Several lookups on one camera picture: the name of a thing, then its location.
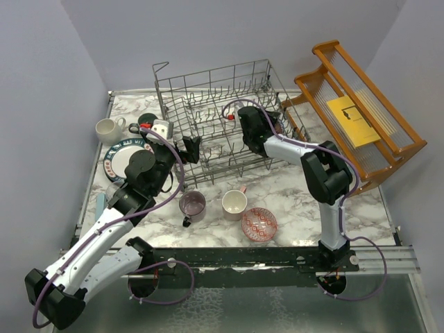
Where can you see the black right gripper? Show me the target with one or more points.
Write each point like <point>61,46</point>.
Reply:
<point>263,116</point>

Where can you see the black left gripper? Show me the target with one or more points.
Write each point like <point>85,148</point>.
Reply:
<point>192,147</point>

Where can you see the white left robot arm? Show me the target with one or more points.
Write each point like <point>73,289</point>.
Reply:
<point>60,292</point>

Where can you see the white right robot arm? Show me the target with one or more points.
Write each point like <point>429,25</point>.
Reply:
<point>327,176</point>

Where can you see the wooden dish drying rack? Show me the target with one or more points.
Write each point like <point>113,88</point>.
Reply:
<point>338,91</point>

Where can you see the dark green mug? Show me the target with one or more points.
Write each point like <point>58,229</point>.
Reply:
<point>145,121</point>

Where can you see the round plate dark lettered rim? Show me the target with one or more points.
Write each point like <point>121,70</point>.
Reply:
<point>117,157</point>

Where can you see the cream mug at left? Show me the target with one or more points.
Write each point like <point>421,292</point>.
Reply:
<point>110,132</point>

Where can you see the clear drinking glass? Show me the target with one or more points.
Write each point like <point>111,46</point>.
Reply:
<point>111,190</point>

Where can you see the red patterned bowl left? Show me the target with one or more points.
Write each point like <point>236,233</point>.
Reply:
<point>259,224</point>

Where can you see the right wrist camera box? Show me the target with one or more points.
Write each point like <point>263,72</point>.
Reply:
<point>232,112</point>

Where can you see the grey wire dish rack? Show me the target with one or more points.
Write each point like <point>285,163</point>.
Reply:
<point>197,103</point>

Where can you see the purple mug black handle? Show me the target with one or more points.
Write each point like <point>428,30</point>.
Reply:
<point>192,204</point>

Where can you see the cream mug pink handle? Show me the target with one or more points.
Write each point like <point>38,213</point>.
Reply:
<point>234,204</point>

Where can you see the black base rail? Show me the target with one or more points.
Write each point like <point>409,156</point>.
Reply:
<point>235,267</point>

